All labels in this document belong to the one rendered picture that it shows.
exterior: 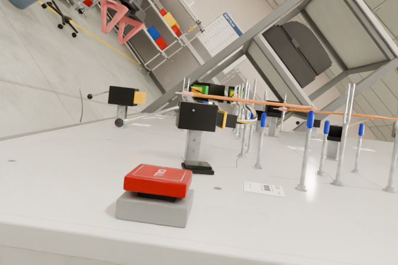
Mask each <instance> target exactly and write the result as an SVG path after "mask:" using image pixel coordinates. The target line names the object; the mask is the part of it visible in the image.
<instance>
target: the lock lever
mask: <svg viewBox="0 0 398 265"><path fill-rule="evenodd" d="M174 110H179V107H172V108H168V109H165V110H161V111H157V112H154V113H149V114H145V115H142V116H137V117H133V118H130V119H124V120H123V123H124V124H125V123H128V122H132V121H135V120H140V119H144V118H147V117H152V116H155V115H158V114H163V113H167V112H170V111H174Z"/></svg>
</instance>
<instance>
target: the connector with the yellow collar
mask: <svg viewBox="0 0 398 265"><path fill-rule="evenodd" d="M223 117H224V113H221V112H217V121H216V126H221V127H222V124H223ZM236 123H237V115H234V114H230V113H227V117H226V124H225V127H230V128H236Z"/></svg>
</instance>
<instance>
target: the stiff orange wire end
mask: <svg viewBox="0 0 398 265"><path fill-rule="evenodd" d="M175 93H176V94H182V95H183V96H187V97H193V96H194V97H204V98H214V99H220V100H230V101H240V102H246V103H256V104H266V105H272V106H282V107H292V108H302V109H311V110H316V107H310V106H300V105H294V104H284V103H273V102H268V101H258V100H248V99H242V98H232V97H222V96H216V95H206V94H196V93H193V92H187V91H184V92H175Z"/></svg>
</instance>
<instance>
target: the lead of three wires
mask: <svg viewBox="0 0 398 265"><path fill-rule="evenodd" d="M246 108H247V109H248V110H249V111H251V112H252V114H253V115H254V117H253V119H250V120H237V124H251V123H253V122H254V121H257V117H258V115H257V114H256V111H255V110H254V109H252V108H251V107H250V106H246Z"/></svg>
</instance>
